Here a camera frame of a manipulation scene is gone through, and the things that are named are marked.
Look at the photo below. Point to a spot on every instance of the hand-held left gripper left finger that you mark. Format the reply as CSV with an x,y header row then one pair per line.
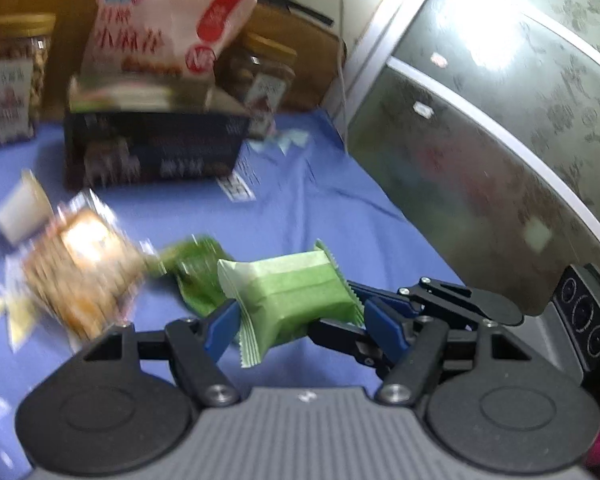
x,y
222,325

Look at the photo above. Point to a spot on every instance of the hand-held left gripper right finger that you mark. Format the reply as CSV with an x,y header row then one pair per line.
x,y
385,322

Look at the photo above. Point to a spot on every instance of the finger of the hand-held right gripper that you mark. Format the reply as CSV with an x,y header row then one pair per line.
x,y
340,335
460,300

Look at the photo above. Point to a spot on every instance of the light green snack packet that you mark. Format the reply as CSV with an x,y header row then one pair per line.
x,y
290,295

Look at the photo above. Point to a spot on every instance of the black snack box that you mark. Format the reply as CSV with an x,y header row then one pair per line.
x,y
170,150

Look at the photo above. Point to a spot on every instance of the clear plastic packet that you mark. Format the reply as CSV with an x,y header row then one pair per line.
x,y
20,210

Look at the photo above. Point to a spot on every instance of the dark green snack packet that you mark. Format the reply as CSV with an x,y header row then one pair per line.
x,y
195,275

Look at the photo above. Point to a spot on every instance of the blue printed cloth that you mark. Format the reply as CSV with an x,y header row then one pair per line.
x,y
305,195

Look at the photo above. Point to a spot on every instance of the clear nut bar packet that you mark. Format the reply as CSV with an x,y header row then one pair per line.
x,y
80,270

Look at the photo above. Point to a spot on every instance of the patterned glass sliding door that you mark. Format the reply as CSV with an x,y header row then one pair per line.
x,y
480,135

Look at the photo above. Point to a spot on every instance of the nut jar with dark label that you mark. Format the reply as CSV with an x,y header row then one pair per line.
x,y
265,90

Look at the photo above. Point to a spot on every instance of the wooden board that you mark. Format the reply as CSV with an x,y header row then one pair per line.
x,y
310,60

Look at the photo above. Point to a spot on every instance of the large pink snack bag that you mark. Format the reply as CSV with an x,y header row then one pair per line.
x,y
150,25

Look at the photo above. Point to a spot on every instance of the cashew jar with gold lid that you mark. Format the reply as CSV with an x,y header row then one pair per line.
x,y
15,80

